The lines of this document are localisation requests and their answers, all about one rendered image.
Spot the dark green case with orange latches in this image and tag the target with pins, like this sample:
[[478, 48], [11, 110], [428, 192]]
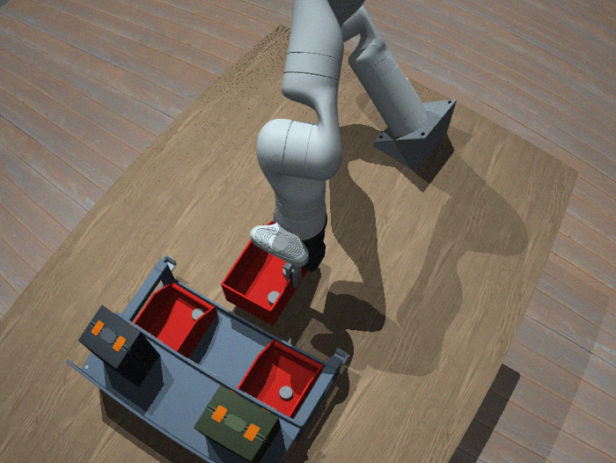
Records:
[[238, 425]]

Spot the dark grey case with orange latches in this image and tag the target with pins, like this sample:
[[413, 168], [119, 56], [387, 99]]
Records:
[[120, 345]]

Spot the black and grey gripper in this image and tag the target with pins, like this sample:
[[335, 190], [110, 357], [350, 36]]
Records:
[[298, 243]]

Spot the grey metal shelf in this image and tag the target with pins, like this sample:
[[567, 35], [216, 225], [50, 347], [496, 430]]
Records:
[[177, 389]]

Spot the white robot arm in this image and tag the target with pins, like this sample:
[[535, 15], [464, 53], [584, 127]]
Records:
[[311, 153]]

